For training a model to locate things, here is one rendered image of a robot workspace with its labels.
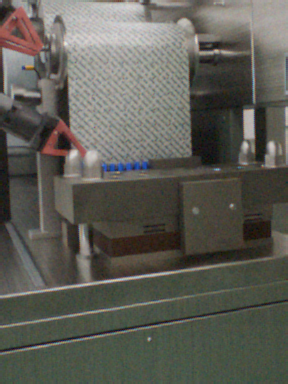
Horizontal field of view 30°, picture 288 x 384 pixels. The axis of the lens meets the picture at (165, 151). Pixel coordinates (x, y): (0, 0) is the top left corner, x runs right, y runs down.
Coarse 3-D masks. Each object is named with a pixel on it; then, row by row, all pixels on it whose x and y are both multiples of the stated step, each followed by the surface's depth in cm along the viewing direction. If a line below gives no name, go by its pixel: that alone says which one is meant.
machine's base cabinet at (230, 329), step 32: (256, 288) 83; (64, 320) 72; (96, 320) 74; (128, 320) 76; (160, 320) 77; (192, 320) 79; (224, 320) 81; (256, 320) 83; (0, 352) 70; (32, 352) 71; (64, 352) 73; (96, 352) 74; (128, 352) 76; (160, 352) 78; (192, 352) 80; (224, 352) 82; (256, 352) 84
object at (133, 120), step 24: (72, 96) 97; (96, 96) 99; (120, 96) 101; (144, 96) 102; (168, 96) 104; (72, 120) 98; (96, 120) 99; (120, 120) 101; (144, 120) 102; (168, 120) 104; (72, 144) 98; (96, 144) 99; (120, 144) 101; (144, 144) 103; (168, 144) 104
